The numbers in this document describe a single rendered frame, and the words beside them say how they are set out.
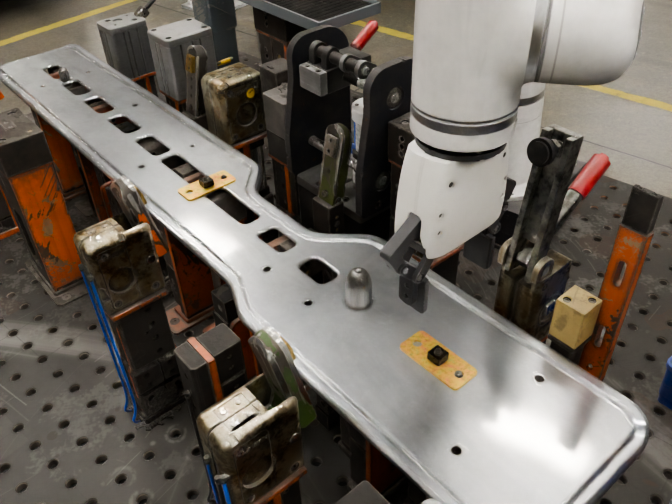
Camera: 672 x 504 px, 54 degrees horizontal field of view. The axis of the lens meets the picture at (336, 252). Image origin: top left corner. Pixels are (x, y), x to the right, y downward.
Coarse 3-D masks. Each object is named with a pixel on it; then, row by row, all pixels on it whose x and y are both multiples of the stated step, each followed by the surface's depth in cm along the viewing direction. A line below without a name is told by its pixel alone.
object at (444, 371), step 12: (420, 336) 73; (408, 348) 72; (420, 348) 72; (432, 348) 71; (444, 348) 72; (420, 360) 71; (432, 360) 70; (444, 360) 70; (456, 360) 71; (432, 372) 69; (444, 372) 69; (468, 372) 69; (456, 384) 68
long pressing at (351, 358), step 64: (64, 64) 137; (64, 128) 116; (192, 128) 113; (192, 192) 98; (256, 192) 97; (256, 256) 86; (320, 256) 85; (256, 320) 77; (320, 320) 76; (384, 320) 76; (448, 320) 76; (320, 384) 69; (384, 384) 69; (512, 384) 68; (576, 384) 68; (384, 448) 63; (448, 448) 63; (512, 448) 62; (576, 448) 62; (640, 448) 62
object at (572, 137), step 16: (544, 128) 66; (560, 128) 66; (528, 144) 65; (544, 144) 63; (560, 144) 66; (576, 144) 65; (544, 160) 64; (560, 160) 66; (576, 160) 66; (544, 176) 69; (560, 176) 66; (528, 192) 70; (544, 192) 69; (560, 192) 68; (528, 208) 71; (544, 208) 70; (560, 208) 69; (528, 224) 72; (544, 224) 69; (512, 240) 73; (544, 240) 71; (512, 256) 74; (544, 256) 73; (528, 272) 73
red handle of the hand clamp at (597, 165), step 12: (600, 156) 74; (588, 168) 74; (600, 168) 74; (576, 180) 74; (588, 180) 74; (576, 192) 74; (588, 192) 74; (564, 204) 74; (576, 204) 74; (564, 216) 74; (528, 252) 73; (528, 264) 73
